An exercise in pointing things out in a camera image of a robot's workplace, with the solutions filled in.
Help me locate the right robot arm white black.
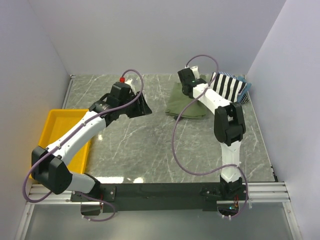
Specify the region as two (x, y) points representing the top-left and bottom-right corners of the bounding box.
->
(178, 67), (246, 200)

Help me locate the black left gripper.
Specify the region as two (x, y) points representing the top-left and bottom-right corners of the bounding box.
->
(119, 91), (152, 118)

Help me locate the blue striped folded garment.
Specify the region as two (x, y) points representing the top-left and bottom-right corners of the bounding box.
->
(218, 71), (250, 105)

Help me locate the black base crossbar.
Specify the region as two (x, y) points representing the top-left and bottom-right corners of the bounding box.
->
(70, 182), (248, 216)

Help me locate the yellow plastic tray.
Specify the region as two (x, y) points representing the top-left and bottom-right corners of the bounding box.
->
(38, 109), (91, 174)

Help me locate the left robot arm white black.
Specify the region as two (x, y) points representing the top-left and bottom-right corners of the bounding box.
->
(31, 78), (152, 201)

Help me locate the black white striped folded top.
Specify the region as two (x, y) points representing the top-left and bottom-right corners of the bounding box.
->
(210, 72), (246, 103)

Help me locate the olive green tank top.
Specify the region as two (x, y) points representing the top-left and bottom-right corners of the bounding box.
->
(164, 82), (208, 120)

